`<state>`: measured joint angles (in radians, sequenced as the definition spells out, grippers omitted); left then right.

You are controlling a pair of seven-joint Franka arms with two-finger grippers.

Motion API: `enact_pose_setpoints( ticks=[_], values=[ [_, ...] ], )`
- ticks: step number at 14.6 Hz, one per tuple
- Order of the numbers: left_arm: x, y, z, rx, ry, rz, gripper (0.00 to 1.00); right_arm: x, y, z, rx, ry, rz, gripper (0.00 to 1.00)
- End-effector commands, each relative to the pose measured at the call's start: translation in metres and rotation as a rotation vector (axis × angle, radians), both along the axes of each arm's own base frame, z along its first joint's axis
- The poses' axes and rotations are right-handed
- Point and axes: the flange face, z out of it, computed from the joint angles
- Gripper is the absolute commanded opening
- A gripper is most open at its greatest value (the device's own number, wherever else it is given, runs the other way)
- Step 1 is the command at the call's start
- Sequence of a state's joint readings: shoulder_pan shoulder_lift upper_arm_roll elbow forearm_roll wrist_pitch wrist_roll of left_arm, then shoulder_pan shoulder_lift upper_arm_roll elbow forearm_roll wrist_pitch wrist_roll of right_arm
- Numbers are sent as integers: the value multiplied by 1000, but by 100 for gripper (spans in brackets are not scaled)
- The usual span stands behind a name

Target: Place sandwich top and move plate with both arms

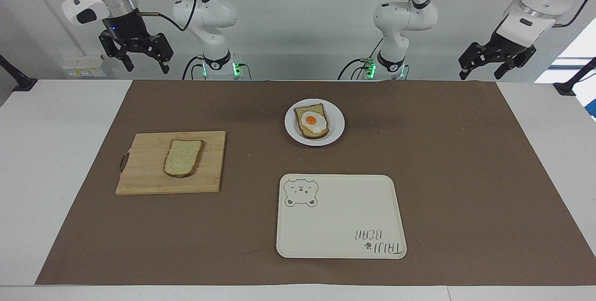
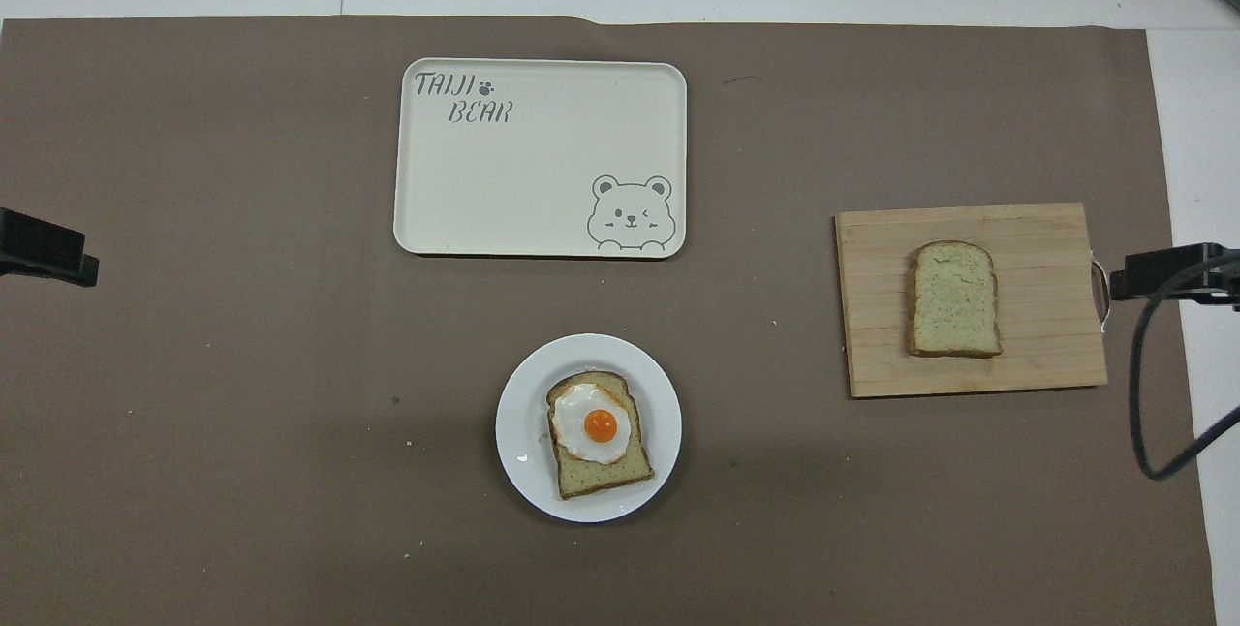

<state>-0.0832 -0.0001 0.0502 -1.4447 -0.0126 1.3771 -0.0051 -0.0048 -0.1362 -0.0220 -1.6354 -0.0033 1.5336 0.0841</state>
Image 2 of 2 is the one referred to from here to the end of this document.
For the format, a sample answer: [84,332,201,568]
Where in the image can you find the white round plate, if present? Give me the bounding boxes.
[495,333,683,523]

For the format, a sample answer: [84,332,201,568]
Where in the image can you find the plain bread slice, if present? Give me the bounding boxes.
[907,239,1004,359]

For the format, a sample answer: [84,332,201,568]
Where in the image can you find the bread slice under fried egg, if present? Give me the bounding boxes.
[545,370,655,500]

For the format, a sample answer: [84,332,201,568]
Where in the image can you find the black cable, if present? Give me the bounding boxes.
[1128,251,1240,482]

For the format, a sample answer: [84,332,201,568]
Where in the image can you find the wooden cutting board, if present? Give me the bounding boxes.
[834,203,1112,400]

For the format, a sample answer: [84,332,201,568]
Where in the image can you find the black stand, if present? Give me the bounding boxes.
[0,207,100,288]
[1109,243,1240,307]

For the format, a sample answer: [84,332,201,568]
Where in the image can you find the cream rectangular tray bear print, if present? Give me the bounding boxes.
[392,57,689,260]

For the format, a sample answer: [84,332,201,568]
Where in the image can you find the fried egg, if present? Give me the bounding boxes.
[551,384,634,466]

